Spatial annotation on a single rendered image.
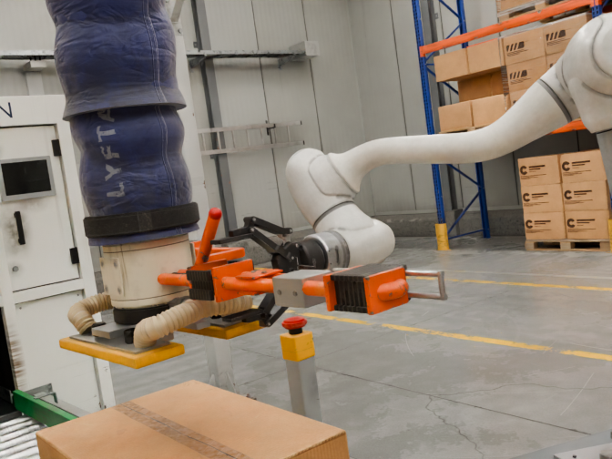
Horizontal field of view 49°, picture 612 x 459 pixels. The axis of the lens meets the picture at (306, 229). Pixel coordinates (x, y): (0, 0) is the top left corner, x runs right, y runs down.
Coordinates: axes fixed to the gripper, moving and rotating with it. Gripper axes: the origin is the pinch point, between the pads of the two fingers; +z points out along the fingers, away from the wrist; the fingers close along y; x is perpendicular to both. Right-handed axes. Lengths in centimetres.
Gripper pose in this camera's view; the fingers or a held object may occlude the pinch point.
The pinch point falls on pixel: (226, 280)
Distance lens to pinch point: 117.8
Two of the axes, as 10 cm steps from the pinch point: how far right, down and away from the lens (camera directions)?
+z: -7.4, 1.6, -6.6
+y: 1.4, 9.9, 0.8
